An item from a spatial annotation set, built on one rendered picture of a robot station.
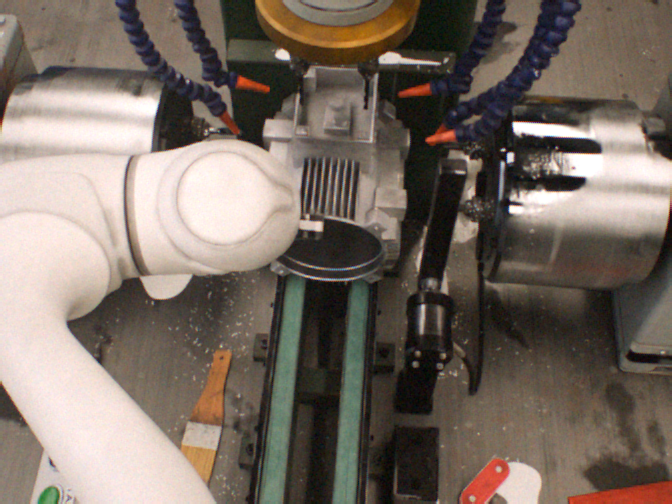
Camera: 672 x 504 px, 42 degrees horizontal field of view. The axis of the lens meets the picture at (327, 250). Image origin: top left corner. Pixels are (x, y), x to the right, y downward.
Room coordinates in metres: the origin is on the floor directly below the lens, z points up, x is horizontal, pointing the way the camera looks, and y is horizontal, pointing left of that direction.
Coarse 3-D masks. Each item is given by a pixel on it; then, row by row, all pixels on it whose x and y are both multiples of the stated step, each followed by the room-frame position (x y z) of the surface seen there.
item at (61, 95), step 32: (32, 96) 0.72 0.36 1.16; (64, 96) 0.72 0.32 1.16; (96, 96) 0.72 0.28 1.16; (128, 96) 0.72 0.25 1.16; (160, 96) 0.73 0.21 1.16; (32, 128) 0.68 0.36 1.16; (64, 128) 0.68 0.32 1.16; (96, 128) 0.68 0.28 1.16; (128, 128) 0.68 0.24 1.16; (160, 128) 0.68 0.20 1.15; (192, 128) 0.75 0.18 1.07; (0, 160) 0.65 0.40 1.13
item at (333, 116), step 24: (336, 72) 0.79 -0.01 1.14; (312, 96) 0.77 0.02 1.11; (336, 96) 0.77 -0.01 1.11; (360, 96) 0.77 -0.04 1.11; (312, 120) 0.73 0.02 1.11; (336, 120) 0.71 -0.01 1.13; (360, 120) 0.73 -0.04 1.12; (312, 144) 0.67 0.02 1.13; (336, 144) 0.67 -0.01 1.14; (360, 144) 0.67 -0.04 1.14
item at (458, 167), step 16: (448, 160) 0.56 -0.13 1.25; (464, 160) 0.56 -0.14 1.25; (448, 176) 0.54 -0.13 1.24; (464, 176) 0.54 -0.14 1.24; (448, 192) 0.54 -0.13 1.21; (432, 208) 0.55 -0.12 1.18; (448, 208) 0.54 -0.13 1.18; (432, 224) 0.54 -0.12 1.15; (448, 224) 0.54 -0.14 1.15; (432, 240) 0.54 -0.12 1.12; (448, 240) 0.54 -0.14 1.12; (432, 256) 0.54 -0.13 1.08; (432, 272) 0.54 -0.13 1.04
